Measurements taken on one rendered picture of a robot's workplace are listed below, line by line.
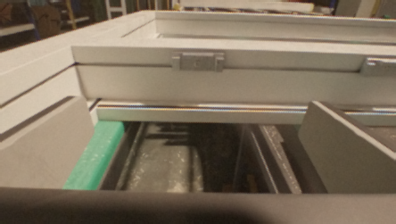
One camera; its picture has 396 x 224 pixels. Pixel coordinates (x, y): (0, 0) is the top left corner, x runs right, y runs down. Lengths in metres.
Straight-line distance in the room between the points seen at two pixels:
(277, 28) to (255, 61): 0.45
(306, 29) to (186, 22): 0.34
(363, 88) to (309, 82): 0.06
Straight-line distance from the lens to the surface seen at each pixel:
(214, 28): 0.61
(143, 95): 0.22
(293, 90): 0.23
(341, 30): 0.74
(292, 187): 0.55
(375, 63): 0.26
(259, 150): 0.66
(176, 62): 0.19
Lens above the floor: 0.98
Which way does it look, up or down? 31 degrees down
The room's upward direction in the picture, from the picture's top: 2 degrees clockwise
